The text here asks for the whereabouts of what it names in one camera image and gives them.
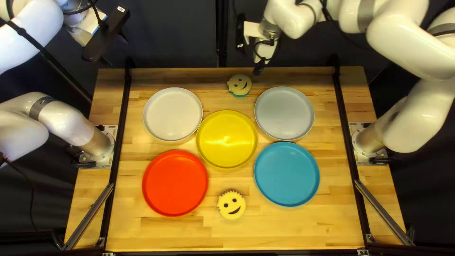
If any yellow smiling sponge teal base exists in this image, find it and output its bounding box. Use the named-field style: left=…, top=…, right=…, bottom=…
left=227, top=74, right=252, bottom=97

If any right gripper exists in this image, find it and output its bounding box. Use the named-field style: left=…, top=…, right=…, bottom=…
left=243, top=21, right=282, bottom=76

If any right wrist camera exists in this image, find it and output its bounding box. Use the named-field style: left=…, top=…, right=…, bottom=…
left=236, top=14, right=247, bottom=50

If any yellow round plate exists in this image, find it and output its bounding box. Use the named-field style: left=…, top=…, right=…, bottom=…
left=196, top=110, right=258, bottom=169

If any light grey round plate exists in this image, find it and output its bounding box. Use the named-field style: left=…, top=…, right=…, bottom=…
left=143, top=87, right=203, bottom=142

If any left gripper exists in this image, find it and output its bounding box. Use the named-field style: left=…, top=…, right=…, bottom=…
left=66, top=7, right=108, bottom=47

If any black frame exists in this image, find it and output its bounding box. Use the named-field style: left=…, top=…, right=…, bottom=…
left=0, top=0, right=416, bottom=256

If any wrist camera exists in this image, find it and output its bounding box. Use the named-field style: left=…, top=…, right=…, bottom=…
left=82, top=5, right=131, bottom=64
left=236, top=14, right=247, bottom=50

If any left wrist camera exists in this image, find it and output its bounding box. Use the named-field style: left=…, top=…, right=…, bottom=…
left=82, top=5, right=131, bottom=64

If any teal round plate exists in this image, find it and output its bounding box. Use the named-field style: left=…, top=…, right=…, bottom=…
left=254, top=142, right=320, bottom=207

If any orange round plate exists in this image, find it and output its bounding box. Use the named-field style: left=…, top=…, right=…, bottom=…
left=142, top=150, right=209, bottom=217

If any black cable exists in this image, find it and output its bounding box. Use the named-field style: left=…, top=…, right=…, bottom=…
left=62, top=0, right=108, bottom=30
left=253, top=38, right=278, bottom=68

